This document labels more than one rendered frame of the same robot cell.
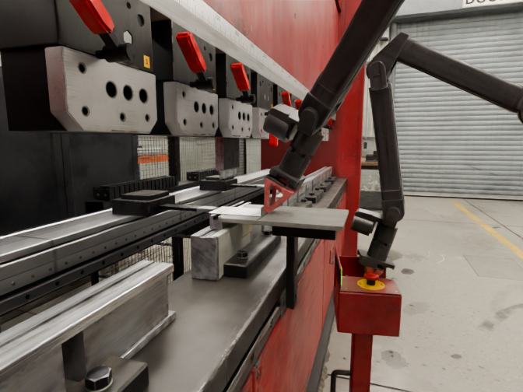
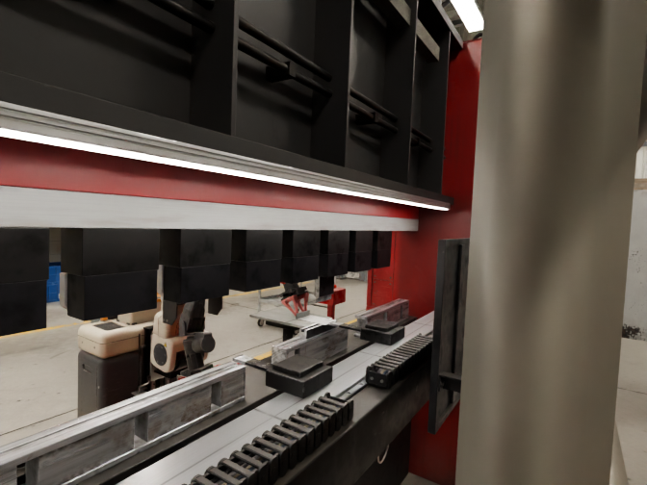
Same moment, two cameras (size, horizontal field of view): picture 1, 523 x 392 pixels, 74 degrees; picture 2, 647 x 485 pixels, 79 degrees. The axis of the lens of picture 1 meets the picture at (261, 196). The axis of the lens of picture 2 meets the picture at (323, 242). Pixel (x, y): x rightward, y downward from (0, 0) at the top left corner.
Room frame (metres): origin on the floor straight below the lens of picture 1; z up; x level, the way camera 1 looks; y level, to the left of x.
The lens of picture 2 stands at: (2.19, 0.45, 1.37)
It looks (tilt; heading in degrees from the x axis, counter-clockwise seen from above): 3 degrees down; 196
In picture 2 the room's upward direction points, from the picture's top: 2 degrees clockwise
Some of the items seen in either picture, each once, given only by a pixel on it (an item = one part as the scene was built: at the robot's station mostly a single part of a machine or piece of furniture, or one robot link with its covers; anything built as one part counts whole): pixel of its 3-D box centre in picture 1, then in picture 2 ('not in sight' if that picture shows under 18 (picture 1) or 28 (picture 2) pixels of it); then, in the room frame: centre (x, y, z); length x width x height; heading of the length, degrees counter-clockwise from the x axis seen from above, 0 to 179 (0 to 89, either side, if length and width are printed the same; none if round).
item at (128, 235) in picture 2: not in sight; (112, 268); (1.57, -0.15, 1.26); 0.15 x 0.09 x 0.17; 163
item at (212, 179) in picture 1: (236, 183); (274, 366); (1.32, 0.09, 1.01); 0.26 x 0.12 x 0.05; 73
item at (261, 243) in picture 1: (256, 250); not in sight; (0.85, 0.01, 0.89); 0.30 x 0.05 x 0.03; 163
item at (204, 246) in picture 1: (237, 235); (313, 346); (0.88, 0.06, 0.92); 0.39 x 0.06 x 0.10; 163
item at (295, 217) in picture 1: (288, 215); (291, 317); (0.79, -0.06, 1.00); 0.26 x 0.18 x 0.01; 73
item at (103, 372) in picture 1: (98, 378); not in sight; (0.34, 0.18, 0.91); 0.03 x 0.03 x 0.02
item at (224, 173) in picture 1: (228, 157); (324, 288); (0.83, 0.08, 1.13); 0.10 x 0.02 x 0.10; 163
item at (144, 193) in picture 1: (170, 203); (363, 326); (0.87, 0.23, 1.01); 0.26 x 0.12 x 0.05; 73
